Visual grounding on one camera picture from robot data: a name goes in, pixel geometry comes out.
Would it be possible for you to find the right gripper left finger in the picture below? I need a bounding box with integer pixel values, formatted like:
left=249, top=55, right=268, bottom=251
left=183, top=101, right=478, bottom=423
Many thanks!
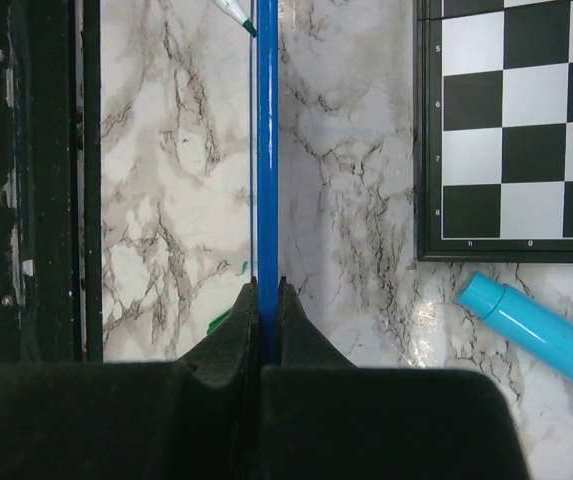
left=0, top=282, right=258, bottom=479

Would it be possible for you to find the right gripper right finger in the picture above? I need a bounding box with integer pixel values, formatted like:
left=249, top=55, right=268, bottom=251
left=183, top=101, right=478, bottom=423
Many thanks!
left=260, top=283, right=529, bottom=479

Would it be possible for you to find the green marker cap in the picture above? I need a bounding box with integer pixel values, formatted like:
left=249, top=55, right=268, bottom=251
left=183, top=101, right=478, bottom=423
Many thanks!
left=207, top=310, right=230, bottom=335

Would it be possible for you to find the white green marker pen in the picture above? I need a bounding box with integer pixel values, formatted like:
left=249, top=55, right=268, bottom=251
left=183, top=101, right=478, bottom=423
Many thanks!
left=213, top=0, right=257, bottom=38

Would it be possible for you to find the blue framed whiteboard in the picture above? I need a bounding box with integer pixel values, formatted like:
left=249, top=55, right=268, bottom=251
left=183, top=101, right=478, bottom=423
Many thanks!
left=254, top=1, right=279, bottom=364

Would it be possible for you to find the light blue cylinder tube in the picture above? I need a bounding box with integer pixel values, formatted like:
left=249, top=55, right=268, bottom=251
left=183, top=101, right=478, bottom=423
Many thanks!
left=456, top=272, right=573, bottom=382

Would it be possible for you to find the black white chessboard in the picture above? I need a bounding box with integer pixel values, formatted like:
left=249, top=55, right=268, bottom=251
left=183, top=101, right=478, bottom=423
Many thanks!
left=414, top=1, right=573, bottom=263

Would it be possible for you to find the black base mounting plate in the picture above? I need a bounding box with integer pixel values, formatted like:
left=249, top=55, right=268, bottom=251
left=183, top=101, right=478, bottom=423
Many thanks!
left=0, top=1, right=103, bottom=362

